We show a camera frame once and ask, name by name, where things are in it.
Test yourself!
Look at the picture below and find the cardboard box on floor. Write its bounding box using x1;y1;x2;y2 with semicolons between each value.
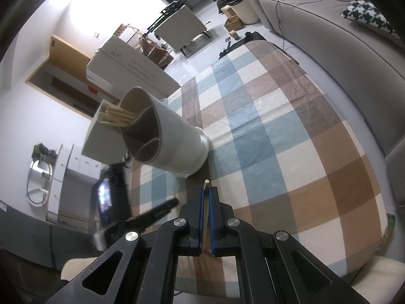
220;6;244;32

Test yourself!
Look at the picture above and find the white hard-shell suitcase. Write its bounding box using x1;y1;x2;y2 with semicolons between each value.
87;36;180;100

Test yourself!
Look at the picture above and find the wooden door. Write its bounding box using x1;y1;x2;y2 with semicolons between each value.
49;35;91;82

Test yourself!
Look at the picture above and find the white utensil holder cup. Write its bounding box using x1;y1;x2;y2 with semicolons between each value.
120;87;209;178

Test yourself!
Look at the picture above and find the chopsticks bundle in holder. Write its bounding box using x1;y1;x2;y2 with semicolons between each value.
97;104;137;128

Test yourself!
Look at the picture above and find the beige trash bin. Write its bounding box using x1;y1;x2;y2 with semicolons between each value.
228;0;259;25

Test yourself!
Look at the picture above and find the grey ottoman with legs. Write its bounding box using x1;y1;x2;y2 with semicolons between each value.
154;6;211;56

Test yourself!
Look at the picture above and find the black tripod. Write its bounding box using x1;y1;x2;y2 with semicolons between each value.
143;0;186;37

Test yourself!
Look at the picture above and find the tape roll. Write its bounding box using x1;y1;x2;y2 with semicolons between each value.
229;30;239;40

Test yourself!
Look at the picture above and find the wooden chopstick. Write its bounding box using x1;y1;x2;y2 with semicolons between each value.
202;179;211;255

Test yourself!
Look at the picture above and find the houndstooth black white pillow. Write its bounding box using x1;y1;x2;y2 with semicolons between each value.
340;0;399;38

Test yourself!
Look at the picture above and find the grey fabric sofa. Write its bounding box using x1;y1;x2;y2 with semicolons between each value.
235;0;405;156

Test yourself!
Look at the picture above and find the black bag on floor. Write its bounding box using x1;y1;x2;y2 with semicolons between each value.
219;32;266;59

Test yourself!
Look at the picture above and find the wooden luggage rack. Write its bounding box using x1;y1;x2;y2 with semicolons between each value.
113;24;174;70

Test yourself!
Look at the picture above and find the plaid checkered tablecloth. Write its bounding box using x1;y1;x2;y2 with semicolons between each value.
130;41;388;276

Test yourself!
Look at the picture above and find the white drawer cabinet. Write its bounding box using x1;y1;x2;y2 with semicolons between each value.
46;145;103;227

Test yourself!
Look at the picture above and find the plant on cabinet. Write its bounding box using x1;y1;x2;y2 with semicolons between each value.
32;143;58;165

